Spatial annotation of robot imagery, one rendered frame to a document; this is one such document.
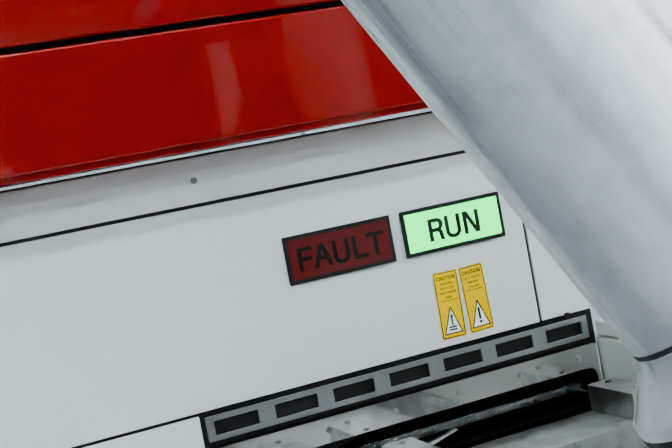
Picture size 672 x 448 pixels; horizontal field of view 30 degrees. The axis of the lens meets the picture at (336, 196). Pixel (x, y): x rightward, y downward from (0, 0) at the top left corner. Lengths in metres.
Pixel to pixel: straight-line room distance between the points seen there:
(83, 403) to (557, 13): 0.87
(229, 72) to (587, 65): 0.82
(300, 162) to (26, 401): 0.35
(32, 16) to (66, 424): 0.37
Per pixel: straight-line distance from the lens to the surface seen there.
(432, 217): 1.30
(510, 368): 1.34
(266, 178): 1.23
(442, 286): 1.31
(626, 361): 1.37
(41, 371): 1.19
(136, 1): 1.16
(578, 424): 1.32
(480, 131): 0.40
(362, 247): 1.27
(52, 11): 1.14
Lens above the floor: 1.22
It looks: 3 degrees down
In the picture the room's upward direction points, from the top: 11 degrees counter-clockwise
